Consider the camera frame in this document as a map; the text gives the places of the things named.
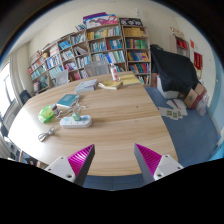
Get green plastic bag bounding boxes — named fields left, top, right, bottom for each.
left=38, top=105, right=54, bottom=123

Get black cloth covered object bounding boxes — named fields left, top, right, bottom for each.
left=150, top=44, right=199, bottom=93

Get white box on floor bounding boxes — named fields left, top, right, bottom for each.
left=157, top=77, right=179, bottom=99

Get grey mesh chair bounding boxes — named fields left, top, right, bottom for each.
left=84, top=60, right=109, bottom=77

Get white chair back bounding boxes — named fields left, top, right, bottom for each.
left=55, top=70, right=70, bottom=86

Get teal book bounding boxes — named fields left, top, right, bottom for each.
left=56, top=94, right=80, bottom=108

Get papers on floor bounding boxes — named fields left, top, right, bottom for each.
left=158, top=99, right=188, bottom=120

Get white bottle red label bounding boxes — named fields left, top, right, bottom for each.
left=110, top=63, right=120, bottom=81

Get white coiled charger cable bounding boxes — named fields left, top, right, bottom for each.
left=37, top=103, right=87, bottom=143

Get grey book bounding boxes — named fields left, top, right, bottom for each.
left=75, top=79, right=98, bottom=93

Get small wooden wall cabinet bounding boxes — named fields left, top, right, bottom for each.
left=169, top=35, right=190, bottom=57

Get cardboard box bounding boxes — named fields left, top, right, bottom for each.
left=184, top=83, right=206, bottom=109

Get green white charger plug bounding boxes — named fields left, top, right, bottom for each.
left=72, top=113, right=81, bottom=121

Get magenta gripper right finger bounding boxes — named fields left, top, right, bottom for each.
left=134, top=144, right=183, bottom=184

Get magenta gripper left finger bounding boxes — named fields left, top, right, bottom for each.
left=46, top=144, right=95, bottom=186

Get yellow open book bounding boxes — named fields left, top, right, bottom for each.
left=98, top=80, right=122, bottom=90

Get yellow book stack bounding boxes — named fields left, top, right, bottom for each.
left=120, top=74, right=140, bottom=86

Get white power strip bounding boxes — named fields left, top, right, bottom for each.
left=60, top=115, right=92, bottom=128

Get dark office chair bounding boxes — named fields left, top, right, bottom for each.
left=19, top=90, right=31, bottom=104

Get large wooden bookshelf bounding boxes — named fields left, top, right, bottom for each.
left=28, top=24, right=151, bottom=93

